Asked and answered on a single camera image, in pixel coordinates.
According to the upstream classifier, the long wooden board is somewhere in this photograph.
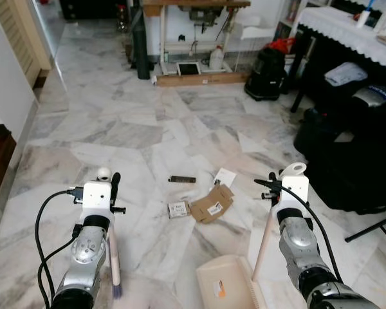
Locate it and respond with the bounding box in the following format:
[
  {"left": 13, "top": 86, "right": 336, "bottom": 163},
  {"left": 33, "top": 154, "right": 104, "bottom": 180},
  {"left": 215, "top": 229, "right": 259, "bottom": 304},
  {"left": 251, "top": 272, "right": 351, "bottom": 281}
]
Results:
[{"left": 154, "top": 70, "right": 250, "bottom": 88}]

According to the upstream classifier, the cream long-handled broom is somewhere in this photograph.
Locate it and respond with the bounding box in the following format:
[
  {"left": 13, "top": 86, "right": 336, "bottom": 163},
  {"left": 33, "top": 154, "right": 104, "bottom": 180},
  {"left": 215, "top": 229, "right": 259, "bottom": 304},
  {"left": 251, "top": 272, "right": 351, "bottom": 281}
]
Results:
[{"left": 96, "top": 166, "right": 123, "bottom": 299}]

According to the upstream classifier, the white paper card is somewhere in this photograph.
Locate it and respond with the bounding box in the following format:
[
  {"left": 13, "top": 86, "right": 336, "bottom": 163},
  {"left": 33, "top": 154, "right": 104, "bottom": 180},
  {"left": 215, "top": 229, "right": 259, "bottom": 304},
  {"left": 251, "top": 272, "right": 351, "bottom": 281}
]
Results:
[{"left": 214, "top": 168, "right": 238, "bottom": 189}]

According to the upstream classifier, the folded white cloth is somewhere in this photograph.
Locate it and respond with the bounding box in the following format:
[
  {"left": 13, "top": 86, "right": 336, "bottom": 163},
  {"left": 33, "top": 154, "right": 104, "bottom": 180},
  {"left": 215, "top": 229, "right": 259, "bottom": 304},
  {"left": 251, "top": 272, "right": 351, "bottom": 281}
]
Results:
[{"left": 324, "top": 62, "right": 369, "bottom": 88}]

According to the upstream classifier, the wooden louvered door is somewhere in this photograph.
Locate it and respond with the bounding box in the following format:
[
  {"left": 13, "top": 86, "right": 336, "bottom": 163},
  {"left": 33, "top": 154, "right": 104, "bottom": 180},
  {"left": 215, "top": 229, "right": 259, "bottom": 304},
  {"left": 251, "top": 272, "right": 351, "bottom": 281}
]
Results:
[{"left": 0, "top": 0, "right": 53, "bottom": 88}]

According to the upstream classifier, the black stand leg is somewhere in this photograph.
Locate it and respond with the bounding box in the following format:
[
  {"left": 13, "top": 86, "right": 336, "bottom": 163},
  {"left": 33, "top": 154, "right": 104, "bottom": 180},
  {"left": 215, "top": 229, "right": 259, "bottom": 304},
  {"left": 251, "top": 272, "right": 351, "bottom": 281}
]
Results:
[{"left": 344, "top": 212, "right": 386, "bottom": 250}]

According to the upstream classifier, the white bottle with blue top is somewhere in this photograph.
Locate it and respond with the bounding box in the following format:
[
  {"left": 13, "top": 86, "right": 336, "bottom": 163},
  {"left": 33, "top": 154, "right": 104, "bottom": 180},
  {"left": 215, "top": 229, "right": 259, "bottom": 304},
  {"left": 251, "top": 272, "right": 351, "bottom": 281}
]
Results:
[{"left": 356, "top": 0, "right": 375, "bottom": 30}]

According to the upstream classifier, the table with white lace cloth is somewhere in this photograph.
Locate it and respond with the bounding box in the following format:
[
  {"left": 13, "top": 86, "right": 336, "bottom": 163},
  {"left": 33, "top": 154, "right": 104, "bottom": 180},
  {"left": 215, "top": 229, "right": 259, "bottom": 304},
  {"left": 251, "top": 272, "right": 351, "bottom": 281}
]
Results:
[{"left": 289, "top": 5, "right": 386, "bottom": 113}]

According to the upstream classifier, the red bag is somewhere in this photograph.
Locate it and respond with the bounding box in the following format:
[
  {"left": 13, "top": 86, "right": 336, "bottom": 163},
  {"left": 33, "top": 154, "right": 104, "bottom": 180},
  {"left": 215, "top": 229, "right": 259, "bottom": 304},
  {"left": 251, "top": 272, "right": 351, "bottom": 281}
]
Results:
[{"left": 269, "top": 37, "right": 296, "bottom": 56}]

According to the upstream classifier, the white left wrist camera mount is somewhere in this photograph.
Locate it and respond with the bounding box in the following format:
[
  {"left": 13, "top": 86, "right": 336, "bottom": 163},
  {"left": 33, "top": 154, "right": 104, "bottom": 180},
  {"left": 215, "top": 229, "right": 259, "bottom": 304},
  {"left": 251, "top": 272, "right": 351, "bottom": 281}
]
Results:
[{"left": 82, "top": 182, "right": 114, "bottom": 214}]

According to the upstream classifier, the dark green rolled tube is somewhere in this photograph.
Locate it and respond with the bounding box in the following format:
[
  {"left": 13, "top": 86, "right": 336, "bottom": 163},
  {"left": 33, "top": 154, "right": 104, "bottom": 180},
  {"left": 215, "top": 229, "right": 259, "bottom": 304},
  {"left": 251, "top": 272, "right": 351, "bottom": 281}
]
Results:
[{"left": 131, "top": 0, "right": 152, "bottom": 80}]

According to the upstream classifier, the cream long-handled dustpan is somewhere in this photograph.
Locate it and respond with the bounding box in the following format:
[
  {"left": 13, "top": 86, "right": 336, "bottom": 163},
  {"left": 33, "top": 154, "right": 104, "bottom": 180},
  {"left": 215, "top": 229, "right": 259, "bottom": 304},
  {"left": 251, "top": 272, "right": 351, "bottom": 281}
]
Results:
[{"left": 196, "top": 162, "right": 308, "bottom": 309}]

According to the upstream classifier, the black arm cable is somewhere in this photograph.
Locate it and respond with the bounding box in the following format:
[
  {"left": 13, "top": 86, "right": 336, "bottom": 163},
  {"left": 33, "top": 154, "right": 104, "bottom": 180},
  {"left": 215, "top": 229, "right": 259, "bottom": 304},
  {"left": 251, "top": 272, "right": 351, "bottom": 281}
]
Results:
[
  {"left": 253, "top": 178, "right": 343, "bottom": 284},
  {"left": 34, "top": 188, "right": 84, "bottom": 307}
]

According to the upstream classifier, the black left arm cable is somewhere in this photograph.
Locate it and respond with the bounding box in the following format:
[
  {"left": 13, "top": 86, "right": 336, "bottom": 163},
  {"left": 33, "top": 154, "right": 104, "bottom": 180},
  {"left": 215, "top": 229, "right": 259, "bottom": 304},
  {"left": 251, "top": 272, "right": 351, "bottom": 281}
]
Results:
[{"left": 34, "top": 188, "right": 84, "bottom": 307}]

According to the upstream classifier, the flat black strip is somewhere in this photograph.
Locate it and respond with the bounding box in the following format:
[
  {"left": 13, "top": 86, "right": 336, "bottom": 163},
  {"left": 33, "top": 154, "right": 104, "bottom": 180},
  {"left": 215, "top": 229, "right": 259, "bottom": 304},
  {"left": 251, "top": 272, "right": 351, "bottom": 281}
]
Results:
[{"left": 168, "top": 175, "right": 198, "bottom": 184}]

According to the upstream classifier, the white plastic jug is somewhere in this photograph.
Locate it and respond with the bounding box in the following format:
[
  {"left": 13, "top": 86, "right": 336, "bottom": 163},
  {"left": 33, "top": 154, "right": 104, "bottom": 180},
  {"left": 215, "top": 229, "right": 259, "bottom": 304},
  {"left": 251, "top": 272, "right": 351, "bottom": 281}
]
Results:
[{"left": 208, "top": 44, "right": 226, "bottom": 71}]

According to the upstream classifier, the brown cardboard piece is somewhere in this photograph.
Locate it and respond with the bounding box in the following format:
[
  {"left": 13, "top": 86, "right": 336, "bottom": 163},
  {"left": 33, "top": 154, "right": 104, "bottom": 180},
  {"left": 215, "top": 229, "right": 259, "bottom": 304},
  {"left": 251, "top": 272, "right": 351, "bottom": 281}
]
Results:
[{"left": 191, "top": 184, "right": 235, "bottom": 224}]

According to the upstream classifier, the small white printed box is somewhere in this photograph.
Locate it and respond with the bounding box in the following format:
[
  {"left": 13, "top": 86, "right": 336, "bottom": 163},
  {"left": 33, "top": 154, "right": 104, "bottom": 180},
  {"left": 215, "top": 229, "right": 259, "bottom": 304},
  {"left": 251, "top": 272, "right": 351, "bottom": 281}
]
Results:
[{"left": 168, "top": 201, "right": 191, "bottom": 219}]

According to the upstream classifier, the sewing machine table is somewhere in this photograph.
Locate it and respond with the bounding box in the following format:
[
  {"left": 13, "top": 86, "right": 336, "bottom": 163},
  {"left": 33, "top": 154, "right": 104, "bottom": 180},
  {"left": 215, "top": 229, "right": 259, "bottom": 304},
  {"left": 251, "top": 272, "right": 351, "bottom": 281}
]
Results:
[{"left": 142, "top": 0, "right": 253, "bottom": 77}]

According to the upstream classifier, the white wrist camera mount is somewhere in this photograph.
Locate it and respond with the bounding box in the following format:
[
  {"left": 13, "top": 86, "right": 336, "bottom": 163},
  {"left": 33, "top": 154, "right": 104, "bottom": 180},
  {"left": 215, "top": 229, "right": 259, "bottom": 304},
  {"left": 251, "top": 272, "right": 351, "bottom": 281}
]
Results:
[
  {"left": 280, "top": 175, "right": 310, "bottom": 211},
  {"left": 82, "top": 182, "right": 114, "bottom": 214}
]

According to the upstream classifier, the large black bag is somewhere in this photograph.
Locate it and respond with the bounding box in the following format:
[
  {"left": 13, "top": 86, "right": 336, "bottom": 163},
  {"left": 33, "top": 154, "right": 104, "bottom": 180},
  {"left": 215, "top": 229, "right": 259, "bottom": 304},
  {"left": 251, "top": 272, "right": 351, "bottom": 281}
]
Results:
[{"left": 294, "top": 61, "right": 386, "bottom": 215}]

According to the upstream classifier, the black vacuum cleaner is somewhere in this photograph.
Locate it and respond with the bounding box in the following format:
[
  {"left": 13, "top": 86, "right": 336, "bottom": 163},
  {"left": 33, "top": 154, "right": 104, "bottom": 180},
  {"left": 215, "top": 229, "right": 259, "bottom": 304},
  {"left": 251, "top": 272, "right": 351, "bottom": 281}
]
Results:
[{"left": 245, "top": 45, "right": 288, "bottom": 102}]

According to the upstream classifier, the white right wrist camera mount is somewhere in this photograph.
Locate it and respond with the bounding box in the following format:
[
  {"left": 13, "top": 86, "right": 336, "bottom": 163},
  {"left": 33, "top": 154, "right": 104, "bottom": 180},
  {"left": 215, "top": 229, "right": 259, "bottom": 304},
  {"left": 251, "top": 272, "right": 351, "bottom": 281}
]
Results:
[{"left": 280, "top": 175, "right": 310, "bottom": 211}]

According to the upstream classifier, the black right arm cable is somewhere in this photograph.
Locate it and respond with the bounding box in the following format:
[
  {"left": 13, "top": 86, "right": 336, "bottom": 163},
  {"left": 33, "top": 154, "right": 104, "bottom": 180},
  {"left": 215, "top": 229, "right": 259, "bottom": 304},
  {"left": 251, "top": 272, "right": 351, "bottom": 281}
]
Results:
[{"left": 253, "top": 178, "right": 343, "bottom": 284}]

